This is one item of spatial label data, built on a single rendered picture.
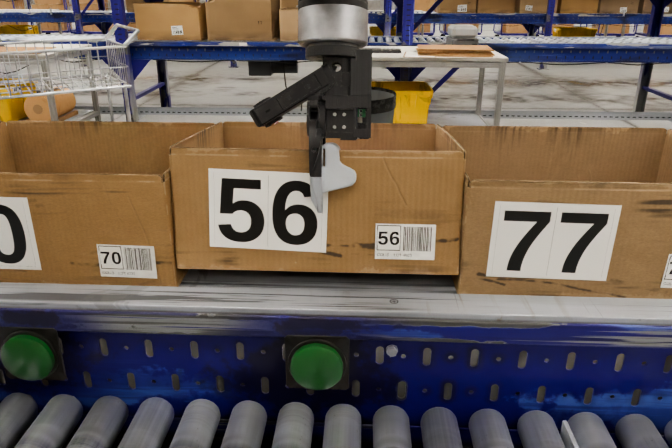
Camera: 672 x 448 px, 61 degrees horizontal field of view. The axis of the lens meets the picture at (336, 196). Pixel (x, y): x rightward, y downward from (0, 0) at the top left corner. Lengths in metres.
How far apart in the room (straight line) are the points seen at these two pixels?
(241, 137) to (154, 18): 4.29
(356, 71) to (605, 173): 0.55
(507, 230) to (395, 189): 0.16
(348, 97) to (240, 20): 4.38
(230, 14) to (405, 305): 4.48
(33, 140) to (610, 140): 1.03
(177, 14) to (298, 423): 4.64
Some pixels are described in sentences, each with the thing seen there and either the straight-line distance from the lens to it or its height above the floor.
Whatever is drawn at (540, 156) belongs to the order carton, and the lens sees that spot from 1.06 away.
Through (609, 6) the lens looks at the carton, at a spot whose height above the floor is 0.90.
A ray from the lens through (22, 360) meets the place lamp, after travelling 0.89.
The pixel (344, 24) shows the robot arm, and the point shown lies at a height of 1.24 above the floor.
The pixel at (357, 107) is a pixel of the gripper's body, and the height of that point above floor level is 1.14.
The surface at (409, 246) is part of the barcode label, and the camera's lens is 0.77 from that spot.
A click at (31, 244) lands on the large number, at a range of 0.89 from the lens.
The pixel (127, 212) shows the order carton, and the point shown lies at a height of 1.00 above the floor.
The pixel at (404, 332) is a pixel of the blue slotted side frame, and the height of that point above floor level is 0.86.
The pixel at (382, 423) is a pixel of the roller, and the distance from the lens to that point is 0.80.
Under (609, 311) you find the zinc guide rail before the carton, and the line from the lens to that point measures 0.82.
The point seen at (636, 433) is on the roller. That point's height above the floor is 0.75.
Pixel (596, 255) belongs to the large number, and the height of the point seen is 0.95.
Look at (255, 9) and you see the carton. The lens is 5.04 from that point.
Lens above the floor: 1.29
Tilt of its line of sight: 21 degrees down
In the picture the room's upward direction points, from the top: straight up
